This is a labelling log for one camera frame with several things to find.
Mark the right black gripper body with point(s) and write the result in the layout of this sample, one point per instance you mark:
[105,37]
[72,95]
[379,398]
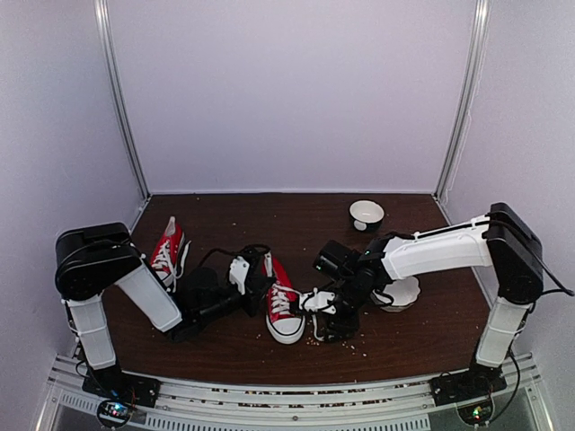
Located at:
[340,327]

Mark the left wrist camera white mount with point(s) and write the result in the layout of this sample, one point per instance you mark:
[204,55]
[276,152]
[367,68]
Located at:
[246,263]

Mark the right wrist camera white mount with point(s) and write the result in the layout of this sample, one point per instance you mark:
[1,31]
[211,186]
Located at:
[318,301]

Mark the right aluminium corner post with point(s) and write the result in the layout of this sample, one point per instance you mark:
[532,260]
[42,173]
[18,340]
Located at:
[471,80]

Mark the left aluminium corner post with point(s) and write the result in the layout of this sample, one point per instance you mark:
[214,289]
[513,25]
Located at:
[103,22]

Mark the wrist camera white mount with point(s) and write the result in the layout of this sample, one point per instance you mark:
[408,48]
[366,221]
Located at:
[246,263]
[318,301]

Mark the white scalloped ceramic bowl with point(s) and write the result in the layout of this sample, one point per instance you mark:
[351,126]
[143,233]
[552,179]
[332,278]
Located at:
[398,296]

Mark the aluminium corner post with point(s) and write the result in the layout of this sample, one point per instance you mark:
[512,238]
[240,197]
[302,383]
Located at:
[471,80]
[103,22]

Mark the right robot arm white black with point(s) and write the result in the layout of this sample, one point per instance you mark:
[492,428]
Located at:
[434,302]

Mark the red canvas sneaker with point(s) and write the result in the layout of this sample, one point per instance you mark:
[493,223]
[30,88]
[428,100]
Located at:
[170,254]
[284,321]

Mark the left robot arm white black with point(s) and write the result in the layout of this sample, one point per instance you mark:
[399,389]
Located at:
[93,259]

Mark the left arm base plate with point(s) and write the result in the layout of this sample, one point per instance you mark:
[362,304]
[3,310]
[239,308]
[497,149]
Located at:
[127,388]

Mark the aluminium front rail frame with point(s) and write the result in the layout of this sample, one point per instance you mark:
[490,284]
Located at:
[399,404]

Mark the black bowl white inside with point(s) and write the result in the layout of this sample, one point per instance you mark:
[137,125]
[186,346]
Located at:
[366,216]

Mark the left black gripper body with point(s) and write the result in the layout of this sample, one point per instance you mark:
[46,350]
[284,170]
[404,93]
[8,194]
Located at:
[253,295]

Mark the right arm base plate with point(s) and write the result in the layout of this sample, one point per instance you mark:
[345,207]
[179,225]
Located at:
[463,386]

